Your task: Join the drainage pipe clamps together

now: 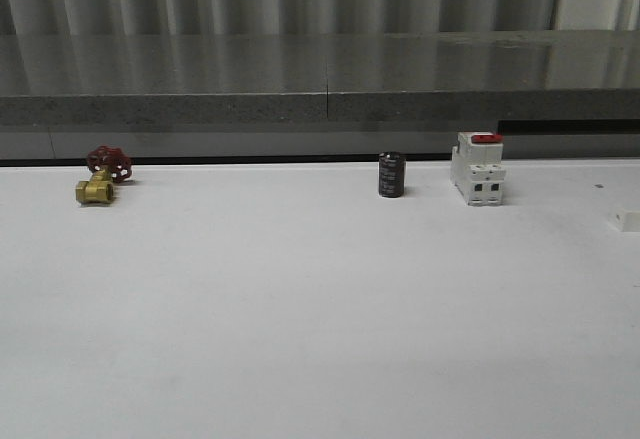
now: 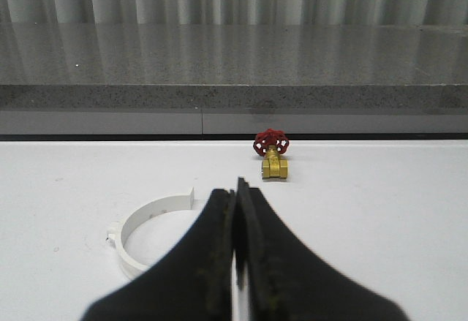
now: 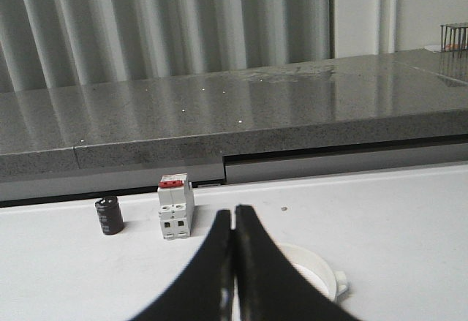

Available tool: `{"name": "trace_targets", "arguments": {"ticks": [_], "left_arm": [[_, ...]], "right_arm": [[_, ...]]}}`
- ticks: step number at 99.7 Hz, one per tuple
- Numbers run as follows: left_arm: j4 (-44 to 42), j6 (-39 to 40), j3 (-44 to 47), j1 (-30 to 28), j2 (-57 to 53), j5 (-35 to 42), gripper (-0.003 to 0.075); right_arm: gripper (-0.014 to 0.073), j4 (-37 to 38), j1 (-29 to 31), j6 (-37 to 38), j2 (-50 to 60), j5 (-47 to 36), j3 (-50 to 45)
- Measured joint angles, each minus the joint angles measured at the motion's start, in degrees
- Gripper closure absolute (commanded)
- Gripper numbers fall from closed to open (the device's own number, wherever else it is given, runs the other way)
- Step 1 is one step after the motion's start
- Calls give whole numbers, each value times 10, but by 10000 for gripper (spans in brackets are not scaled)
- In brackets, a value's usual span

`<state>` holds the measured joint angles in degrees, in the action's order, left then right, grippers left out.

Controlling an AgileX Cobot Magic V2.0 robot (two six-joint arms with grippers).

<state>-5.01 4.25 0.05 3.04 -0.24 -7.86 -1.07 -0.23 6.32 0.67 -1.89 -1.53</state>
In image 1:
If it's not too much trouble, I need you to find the black cylindrical capacitor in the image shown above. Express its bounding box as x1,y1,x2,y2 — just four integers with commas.
378,151,406,198

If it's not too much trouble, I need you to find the brass valve red handwheel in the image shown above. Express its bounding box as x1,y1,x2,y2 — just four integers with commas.
75,145,132,205

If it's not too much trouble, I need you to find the grey stone counter ledge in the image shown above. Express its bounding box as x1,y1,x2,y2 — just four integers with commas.
1,31,639,162

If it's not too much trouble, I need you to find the white plastic piece at edge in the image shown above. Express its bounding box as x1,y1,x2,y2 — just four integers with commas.
608,208,640,233

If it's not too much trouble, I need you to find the white circuit breaker red switch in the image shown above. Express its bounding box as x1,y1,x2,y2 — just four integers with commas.
450,132,506,206

